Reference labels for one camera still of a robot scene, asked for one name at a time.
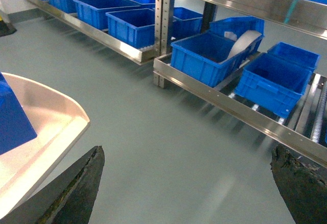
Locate blue bin behind centre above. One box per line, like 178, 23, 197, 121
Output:
267, 42, 320, 72

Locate beige plastic dustpan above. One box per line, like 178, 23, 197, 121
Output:
1, 73, 90, 217

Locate blue plastic block part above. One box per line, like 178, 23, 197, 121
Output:
1, 75, 37, 154

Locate stainless steel shelf rack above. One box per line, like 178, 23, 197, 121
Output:
20, 0, 327, 168

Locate curved grey sheet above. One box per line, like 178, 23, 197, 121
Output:
226, 30, 263, 60

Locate blue bin on long shelf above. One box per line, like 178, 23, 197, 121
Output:
105, 9, 155, 49

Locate blue bin front centre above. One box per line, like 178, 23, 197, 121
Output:
235, 53, 312, 118

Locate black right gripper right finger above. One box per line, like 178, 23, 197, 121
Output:
270, 144, 326, 223

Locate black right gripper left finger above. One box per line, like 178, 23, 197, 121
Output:
1, 146, 105, 223

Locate blue bin with grey sheet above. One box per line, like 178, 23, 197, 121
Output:
171, 32, 264, 87

